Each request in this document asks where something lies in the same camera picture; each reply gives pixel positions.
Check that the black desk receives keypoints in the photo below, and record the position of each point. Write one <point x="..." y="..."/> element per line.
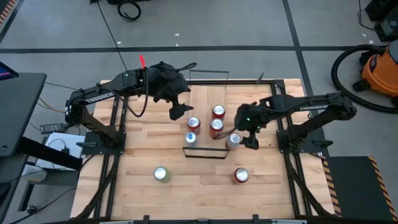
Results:
<point x="18" y="109"/>

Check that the blue Red Bull can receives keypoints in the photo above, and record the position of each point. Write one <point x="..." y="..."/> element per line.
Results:
<point x="190" y="138"/>

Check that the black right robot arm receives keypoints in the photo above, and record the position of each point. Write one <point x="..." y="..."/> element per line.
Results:
<point x="311" y="107"/>

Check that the black desk beam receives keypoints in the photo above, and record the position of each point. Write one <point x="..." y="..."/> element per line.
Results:
<point x="46" y="152"/>

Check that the green drink can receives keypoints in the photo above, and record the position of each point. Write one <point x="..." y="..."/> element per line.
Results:
<point x="161" y="174"/>

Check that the white paper sheet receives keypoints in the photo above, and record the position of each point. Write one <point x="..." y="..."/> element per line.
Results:
<point x="59" y="143"/>

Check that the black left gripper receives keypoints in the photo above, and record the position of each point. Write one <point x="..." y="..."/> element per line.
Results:
<point x="166" y="82"/>

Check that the computer monitor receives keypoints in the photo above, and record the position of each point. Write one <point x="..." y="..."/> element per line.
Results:
<point x="6" y="73"/>

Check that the black aluminium table frame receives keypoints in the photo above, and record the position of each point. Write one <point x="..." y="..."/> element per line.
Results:
<point x="248" y="82"/>

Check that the orange shop vacuum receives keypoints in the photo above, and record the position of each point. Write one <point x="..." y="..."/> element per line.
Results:
<point x="334" y="73"/>

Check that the orange shop vacuum cleaner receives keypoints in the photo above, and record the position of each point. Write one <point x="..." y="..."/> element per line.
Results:
<point x="382" y="73"/>

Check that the white and pink drink can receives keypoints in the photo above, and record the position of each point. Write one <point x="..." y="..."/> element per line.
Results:
<point x="234" y="140"/>

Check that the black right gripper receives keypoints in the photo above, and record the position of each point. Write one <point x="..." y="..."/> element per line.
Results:
<point x="248" y="118"/>

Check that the black mat with hazard stripes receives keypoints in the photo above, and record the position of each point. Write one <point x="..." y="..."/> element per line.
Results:
<point x="354" y="186"/>

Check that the red cola can black script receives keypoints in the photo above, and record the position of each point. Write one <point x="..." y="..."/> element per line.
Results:
<point x="218" y="111"/>
<point x="242" y="175"/>

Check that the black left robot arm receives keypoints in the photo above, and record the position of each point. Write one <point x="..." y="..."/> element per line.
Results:
<point x="99" y="96"/>

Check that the black power adapter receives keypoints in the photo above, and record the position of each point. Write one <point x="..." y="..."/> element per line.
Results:
<point x="52" y="128"/>

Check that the orange black hazard strip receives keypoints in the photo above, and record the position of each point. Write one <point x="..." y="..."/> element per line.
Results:
<point x="6" y="11"/>

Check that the orange Fanta can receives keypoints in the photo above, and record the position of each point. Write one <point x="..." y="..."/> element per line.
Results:
<point x="216" y="126"/>
<point x="193" y="124"/>

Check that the black equipment case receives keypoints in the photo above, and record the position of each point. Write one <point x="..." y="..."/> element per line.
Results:
<point x="387" y="28"/>

